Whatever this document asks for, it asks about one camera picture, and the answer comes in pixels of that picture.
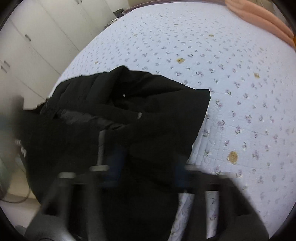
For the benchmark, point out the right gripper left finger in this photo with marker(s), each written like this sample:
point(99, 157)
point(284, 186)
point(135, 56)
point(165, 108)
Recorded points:
point(75, 207)

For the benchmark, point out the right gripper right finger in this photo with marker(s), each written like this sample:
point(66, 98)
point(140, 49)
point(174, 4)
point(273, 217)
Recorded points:
point(237, 219)

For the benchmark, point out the black hooded jacket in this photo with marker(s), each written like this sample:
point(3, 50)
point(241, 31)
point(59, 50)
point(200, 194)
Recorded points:
point(145, 124)

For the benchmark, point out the white wardrobe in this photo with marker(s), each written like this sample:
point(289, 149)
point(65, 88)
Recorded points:
point(39, 39)

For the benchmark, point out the folded pink blanket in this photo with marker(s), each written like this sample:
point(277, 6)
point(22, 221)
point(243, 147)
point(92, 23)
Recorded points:
point(262, 18)

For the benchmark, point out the grey bedside table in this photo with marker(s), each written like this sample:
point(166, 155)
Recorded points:
point(110, 23)

